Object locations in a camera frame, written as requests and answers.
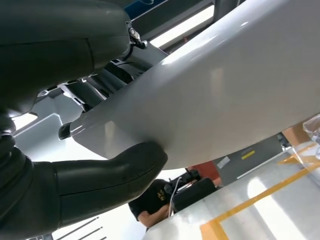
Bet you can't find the cardboard box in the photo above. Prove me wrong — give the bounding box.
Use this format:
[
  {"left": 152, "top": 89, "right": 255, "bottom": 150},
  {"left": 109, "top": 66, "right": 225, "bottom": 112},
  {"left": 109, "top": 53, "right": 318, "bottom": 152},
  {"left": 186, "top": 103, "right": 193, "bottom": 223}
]
[{"left": 282, "top": 121, "right": 312, "bottom": 147}]

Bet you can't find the stainless steel workbench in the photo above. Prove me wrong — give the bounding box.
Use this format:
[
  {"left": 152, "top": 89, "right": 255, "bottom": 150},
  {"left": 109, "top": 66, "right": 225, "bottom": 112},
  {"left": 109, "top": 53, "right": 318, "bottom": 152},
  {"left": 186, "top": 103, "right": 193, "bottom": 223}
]
[{"left": 142, "top": 114, "right": 320, "bottom": 240}]

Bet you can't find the black equipment bag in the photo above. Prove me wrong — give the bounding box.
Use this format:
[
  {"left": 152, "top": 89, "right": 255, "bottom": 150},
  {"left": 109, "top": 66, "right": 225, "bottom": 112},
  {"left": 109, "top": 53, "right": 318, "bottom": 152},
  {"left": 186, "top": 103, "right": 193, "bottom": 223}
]
[{"left": 163, "top": 168, "right": 217, "bottom": 214}]

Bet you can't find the person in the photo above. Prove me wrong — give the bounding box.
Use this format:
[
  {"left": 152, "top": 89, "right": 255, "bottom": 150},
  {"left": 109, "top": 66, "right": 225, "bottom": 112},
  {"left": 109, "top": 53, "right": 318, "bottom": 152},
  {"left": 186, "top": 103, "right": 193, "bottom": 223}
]
[{"left": 128, "top": 178, "right": 176, "bottom": 230}]

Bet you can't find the clear plastic holder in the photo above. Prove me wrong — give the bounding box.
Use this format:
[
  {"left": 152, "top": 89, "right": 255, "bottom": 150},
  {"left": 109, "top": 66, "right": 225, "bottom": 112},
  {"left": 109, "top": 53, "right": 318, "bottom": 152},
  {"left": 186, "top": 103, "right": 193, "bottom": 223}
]
[{"left": 302, "top": 113, "right": 320, "bottom": 157}]

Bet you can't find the thin white cable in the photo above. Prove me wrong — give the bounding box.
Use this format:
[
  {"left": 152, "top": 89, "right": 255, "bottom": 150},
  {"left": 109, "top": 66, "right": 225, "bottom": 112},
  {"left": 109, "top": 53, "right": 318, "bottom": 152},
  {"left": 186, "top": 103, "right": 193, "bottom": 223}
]
[{"left": 168, "top": 176, "right": 183, "bottom": 219}]

